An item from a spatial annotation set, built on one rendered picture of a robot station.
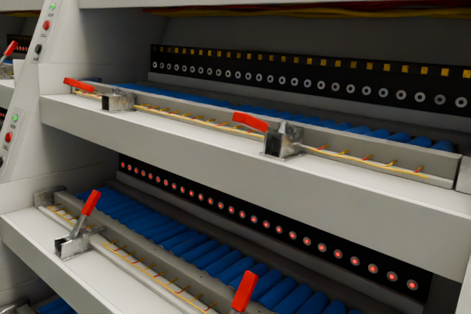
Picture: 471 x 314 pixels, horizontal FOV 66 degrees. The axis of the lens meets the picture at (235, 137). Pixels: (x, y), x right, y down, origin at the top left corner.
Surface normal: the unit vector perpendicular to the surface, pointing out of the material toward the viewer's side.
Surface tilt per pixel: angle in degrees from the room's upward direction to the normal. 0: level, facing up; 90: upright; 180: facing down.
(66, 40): 90
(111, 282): 21
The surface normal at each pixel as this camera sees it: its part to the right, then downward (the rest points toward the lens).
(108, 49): 0.77, 0.20
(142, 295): 0.07, -0.97
